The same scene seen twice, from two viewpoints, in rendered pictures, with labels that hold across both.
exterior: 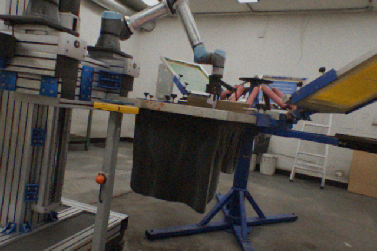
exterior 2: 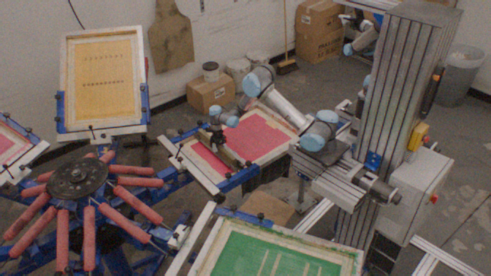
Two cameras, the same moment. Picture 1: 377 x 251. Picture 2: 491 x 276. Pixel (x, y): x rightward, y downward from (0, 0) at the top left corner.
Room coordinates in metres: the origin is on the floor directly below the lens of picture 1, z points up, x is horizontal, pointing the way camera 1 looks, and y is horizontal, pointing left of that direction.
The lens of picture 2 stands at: (3.44, 0.84, 2.65)
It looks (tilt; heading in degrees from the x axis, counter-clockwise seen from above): 40 degrees down; 206
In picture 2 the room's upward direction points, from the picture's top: 2 degrees counter-clockwise
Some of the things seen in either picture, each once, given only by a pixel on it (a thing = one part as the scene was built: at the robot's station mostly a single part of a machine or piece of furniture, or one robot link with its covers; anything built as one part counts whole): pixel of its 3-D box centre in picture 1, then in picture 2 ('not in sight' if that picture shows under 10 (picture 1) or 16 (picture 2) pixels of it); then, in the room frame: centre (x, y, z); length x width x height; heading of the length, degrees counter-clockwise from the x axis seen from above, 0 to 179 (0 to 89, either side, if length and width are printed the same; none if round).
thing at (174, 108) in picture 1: (201, 112); (241, 140); (1.67, -0.06, 0.97); 0.79 x 0.58 x 0.04; 154
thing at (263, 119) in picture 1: (260, 119); (191, 135); (1.77, -0.41, 0.97); 0.30 x 0.05 x 0.07; 154
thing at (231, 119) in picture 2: (202, 57); (230, 119); (1.87, -0.03, 1.30); 0.11 x 0.11 x 0.08; 81
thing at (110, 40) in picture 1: (108, 42); (324, 139); (1.84, 0.55, 1.31); 0.15 x 0.15 x 0.10
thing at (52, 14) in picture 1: (43, 12); not in sight; (1.37, 0.71, 1.31); 0.15 x 0.15 x 0.10
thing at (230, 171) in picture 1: (226, 161); not in sight; (1.53, -0.22, 0.74); 0.46 x 0.04 x 0.42; 154
